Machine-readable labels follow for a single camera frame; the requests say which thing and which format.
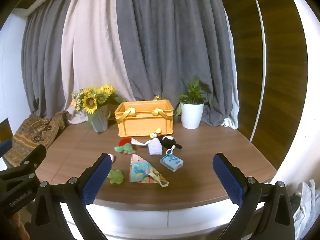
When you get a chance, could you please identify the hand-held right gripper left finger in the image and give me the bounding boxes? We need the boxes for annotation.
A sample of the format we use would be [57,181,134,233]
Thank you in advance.
[29,153,113,240]

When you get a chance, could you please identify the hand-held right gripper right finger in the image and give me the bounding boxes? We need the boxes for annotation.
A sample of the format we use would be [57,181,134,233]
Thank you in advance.
[212,152,295,240]

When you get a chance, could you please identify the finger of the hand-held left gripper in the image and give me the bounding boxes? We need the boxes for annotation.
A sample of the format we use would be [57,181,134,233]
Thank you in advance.
[0,138,13,158]
[0,144,47,180]

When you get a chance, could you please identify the green fuzzy plush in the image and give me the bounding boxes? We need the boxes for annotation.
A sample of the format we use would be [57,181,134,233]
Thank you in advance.
[114,142,137,154]

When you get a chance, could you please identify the lavender fluffy towel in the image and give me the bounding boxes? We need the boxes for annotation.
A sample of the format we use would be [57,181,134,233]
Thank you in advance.
[148,138,163,155]

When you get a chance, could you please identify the orange plastic basket yellow handles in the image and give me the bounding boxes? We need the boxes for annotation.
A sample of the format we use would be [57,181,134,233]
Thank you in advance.
[114,95,174,137]

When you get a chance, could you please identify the green frog toy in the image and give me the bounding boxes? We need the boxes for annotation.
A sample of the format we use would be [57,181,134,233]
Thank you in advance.
[107,169,124,185]

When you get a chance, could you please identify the colourful printed cloth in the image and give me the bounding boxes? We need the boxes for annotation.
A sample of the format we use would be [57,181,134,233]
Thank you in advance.
[129,154,169,187]

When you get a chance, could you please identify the grey ribbed vase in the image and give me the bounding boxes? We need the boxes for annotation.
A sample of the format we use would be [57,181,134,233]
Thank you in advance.
[91,105,110,133]

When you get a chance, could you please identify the black mouse plush toy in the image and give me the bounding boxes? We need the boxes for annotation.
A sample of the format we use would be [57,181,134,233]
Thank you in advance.
[149,129,183,150]

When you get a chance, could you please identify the white ribbed plant pot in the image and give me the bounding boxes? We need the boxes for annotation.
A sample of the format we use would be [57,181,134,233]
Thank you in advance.
[180,102,205,130]

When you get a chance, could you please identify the sunflower bouquet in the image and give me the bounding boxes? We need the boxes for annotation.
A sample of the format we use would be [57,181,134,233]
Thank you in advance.
[71,84,127,128]

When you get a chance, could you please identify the crumpled white cloth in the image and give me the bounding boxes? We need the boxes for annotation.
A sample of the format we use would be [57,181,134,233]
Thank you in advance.
[291,179,320,233]

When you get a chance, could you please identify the green leafy plant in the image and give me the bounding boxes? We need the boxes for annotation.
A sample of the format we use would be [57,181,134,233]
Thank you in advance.
[175,79,215,117]

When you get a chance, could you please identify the white sheer curtain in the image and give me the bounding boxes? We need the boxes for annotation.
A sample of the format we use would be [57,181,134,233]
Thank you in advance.
[224,12,240,130]

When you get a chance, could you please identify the blue pouch with keychain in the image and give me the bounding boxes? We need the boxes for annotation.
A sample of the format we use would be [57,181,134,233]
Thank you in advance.
[160,148,185,172]

